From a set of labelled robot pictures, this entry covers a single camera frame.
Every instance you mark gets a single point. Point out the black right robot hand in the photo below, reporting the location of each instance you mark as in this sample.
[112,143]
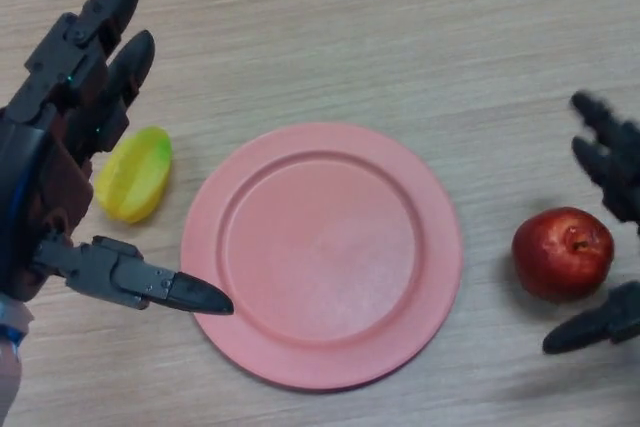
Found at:
[617,177]

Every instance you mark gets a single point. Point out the red apple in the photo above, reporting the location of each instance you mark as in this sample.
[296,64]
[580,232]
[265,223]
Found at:
[555,257]

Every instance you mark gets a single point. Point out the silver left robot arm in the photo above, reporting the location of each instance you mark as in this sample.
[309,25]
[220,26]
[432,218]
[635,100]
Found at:
[8,392]

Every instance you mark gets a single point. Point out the yellow green starfruit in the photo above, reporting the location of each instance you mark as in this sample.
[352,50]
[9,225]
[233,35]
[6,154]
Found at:
[132,177]

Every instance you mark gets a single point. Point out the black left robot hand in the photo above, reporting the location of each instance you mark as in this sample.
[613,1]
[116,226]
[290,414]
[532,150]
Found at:
[50,117]

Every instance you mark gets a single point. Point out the pink round plate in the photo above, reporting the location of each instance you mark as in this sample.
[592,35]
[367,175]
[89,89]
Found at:
[320,262]

